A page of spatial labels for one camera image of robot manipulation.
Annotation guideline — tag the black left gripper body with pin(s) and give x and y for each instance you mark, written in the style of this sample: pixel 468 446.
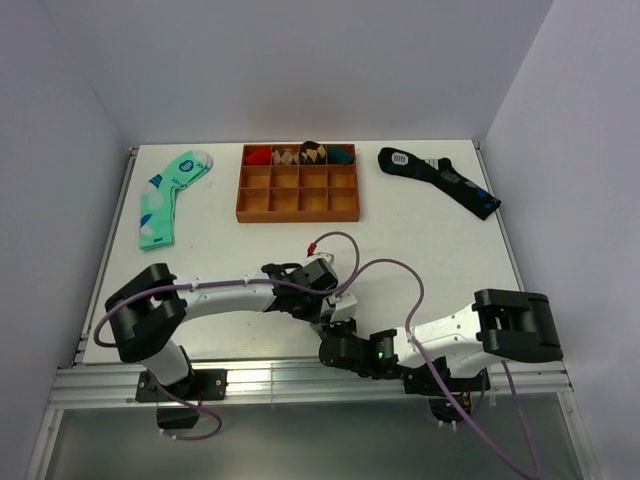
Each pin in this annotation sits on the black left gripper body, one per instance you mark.
pixel 310 308

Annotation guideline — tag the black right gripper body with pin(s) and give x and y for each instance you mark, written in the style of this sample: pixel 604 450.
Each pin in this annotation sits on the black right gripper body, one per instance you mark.
pixel 344 327

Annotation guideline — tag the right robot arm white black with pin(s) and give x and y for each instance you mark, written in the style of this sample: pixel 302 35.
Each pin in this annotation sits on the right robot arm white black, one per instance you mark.
pixel 498 325

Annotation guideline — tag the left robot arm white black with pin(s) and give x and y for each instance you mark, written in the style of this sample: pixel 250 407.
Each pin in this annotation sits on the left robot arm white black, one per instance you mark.
pixel 145 313

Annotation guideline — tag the brown wooden compartment tray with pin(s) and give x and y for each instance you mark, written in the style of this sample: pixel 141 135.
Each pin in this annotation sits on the brown wooden compartment tray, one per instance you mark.
pixel 297 193

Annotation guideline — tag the beige argyle rolled sock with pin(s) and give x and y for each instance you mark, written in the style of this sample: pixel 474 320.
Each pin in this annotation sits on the beige argyle rolled sock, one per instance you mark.
pixel 285 156

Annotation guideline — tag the dark brown argyle rolled sock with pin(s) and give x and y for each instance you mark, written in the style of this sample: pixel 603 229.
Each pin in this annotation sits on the dark brown argyle rolled sock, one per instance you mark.
pixel 312 153

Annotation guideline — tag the teal rolled sock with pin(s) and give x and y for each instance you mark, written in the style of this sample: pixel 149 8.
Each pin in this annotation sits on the teal rolled sock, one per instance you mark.
pixel 337 155

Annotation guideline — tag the red rolled sock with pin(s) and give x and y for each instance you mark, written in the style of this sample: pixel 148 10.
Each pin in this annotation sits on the red rolled sock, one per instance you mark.
pixel 260 157

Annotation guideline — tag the mint green patterned sock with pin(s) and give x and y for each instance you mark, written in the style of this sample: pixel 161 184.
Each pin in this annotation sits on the mint green patterned sock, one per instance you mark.
pixel 159 198

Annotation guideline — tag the black blue patterned sock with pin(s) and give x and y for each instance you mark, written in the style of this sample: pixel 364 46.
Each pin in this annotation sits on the black blue patterned sock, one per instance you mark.
pixel 441 174

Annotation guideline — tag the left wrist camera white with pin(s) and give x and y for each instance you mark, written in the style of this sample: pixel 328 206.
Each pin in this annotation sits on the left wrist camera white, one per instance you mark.
pixel 313 253

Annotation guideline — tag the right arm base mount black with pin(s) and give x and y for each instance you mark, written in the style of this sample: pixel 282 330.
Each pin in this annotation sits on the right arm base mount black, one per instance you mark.
pixel 468 392

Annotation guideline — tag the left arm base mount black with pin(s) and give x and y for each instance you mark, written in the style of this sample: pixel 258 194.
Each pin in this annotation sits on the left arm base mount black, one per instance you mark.
pixel 180 406

